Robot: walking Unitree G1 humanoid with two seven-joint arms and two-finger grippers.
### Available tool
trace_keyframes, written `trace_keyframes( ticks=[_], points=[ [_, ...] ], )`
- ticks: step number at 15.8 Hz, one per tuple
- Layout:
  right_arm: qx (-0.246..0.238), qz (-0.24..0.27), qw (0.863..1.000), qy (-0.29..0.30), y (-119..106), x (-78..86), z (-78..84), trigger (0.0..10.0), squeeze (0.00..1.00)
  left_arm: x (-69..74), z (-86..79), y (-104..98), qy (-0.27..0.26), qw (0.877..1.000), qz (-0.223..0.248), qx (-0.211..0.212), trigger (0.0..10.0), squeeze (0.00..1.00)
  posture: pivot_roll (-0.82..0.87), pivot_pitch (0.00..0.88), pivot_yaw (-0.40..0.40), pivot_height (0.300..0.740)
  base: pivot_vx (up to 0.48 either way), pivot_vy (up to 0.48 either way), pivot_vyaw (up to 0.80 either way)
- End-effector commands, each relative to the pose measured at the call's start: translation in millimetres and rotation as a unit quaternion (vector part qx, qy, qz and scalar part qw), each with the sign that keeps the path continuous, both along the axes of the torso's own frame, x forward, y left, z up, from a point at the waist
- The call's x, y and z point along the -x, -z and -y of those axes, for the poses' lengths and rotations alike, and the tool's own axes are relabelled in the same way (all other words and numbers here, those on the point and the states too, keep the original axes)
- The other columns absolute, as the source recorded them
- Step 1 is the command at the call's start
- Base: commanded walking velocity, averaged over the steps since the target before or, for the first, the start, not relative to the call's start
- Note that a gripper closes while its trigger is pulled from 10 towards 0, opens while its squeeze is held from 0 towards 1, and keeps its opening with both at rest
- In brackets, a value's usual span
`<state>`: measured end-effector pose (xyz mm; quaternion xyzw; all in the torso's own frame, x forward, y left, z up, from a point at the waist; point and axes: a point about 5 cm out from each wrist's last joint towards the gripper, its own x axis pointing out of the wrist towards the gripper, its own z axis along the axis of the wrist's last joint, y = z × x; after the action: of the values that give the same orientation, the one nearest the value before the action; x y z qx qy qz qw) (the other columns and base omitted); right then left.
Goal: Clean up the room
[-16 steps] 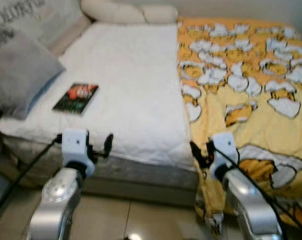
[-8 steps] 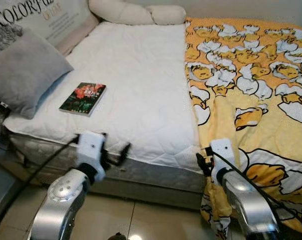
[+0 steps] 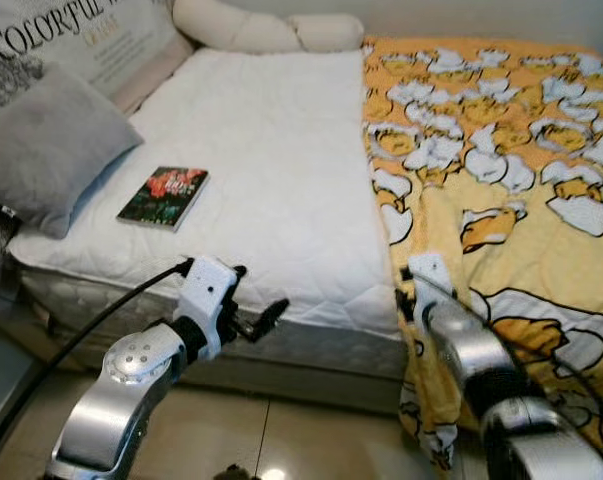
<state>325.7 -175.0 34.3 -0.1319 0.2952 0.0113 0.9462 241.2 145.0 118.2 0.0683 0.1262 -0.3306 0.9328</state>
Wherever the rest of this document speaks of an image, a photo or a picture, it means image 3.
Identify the yellow cartoon print blanket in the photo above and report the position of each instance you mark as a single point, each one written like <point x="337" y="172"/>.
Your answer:
<point x="511" y="170"/>

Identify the grey rectangular pillow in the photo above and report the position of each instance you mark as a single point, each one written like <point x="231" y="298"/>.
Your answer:
<point x="46" y="150"/>

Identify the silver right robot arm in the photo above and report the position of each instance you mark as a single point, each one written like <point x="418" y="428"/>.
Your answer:
<point x="491" y="370"/>

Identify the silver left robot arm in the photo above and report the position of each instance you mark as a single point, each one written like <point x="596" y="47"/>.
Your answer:
<point x="126" y="385"/>

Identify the grey bed base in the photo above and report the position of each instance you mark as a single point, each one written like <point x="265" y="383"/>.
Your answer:
<point x="311" y="355"/>

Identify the dark red-green cover book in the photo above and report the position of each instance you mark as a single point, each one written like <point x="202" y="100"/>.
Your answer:
<point x="163" y="198"/>

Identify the white quilted mattress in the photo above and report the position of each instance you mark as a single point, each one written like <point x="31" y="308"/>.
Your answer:
<point x="271" y="150"/>

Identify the cream knotted bolster pillow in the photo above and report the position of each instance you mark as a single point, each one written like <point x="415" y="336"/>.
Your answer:
<point x="261" y="25"/>

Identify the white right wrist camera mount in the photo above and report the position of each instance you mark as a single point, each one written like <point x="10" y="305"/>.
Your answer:
<point x="429" y="275"/>

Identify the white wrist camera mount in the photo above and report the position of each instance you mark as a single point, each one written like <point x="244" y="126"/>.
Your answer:
<point x="206" y="300"/>
<point x="429" y="275"/>

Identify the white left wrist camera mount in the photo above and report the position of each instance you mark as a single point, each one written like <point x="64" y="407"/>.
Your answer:
<point x="206" y="300"/>

